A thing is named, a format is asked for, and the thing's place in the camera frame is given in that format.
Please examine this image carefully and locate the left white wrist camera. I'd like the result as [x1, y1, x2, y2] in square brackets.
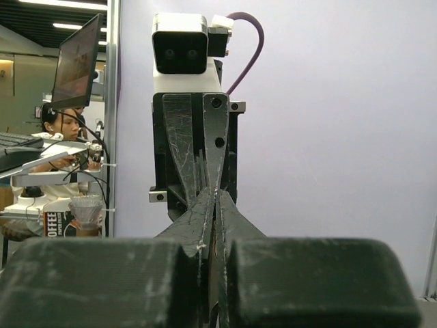
[151, 12, 234, 94]

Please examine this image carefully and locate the coffee filter box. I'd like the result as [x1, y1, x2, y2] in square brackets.
[42, 196, 103, 238]

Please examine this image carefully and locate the black computer monitor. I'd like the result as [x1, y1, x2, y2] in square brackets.
[51, 14, 104, 111]

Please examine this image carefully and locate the glass coffee dripper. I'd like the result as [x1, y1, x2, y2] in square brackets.
[68, 195, 104, 230]

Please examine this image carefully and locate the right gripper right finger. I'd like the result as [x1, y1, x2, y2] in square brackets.
[215, 191, 421, 327]

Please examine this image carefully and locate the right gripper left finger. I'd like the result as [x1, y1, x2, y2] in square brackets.
[1, 189, 215, 327]

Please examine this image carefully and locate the seated person in background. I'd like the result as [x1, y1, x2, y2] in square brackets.
[2, 102, 100, 242]

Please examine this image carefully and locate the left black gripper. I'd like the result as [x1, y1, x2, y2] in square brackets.
[148, 59, 246, 222]

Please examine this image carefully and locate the black keyboard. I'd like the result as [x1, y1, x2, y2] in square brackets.
[1, 132, 44, 173]

